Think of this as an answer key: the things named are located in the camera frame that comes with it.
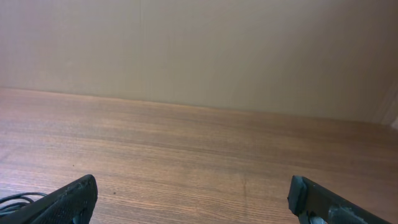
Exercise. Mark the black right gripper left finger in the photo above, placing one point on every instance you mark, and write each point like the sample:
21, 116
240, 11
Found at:
71, 204

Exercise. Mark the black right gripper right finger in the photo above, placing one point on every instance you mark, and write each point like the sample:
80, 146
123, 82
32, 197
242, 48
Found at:
312, 204

